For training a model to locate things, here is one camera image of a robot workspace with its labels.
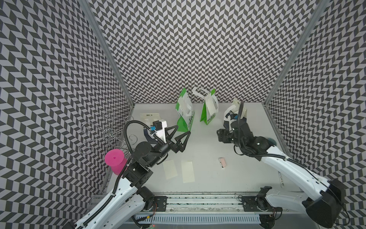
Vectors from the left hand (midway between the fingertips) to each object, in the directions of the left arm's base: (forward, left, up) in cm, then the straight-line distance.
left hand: (184, 131), depth 62 cm
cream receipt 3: (+31, -17, -15) cm, 39 cm away
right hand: (+7, -21, -14) cm, 27 cm away
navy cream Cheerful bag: (+17, +21, -12) cm, 30 cm away
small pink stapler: (-2, -22, -31) cm, 38 cm away
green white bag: (+28, -14, -25) cm, 40 cm away
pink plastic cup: (-11, +29, -4) cm, 31 cm away
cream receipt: (-5, +9, -34) cm, 35 cm away
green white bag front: (+22, +1, -22) cm, 31 cm away
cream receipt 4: (+32, 0, -20) cm, 38 cm away
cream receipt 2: (-6, -1, -35) cm, 35 cm away
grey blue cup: (+11, -57, -29) cm, 65 cm away
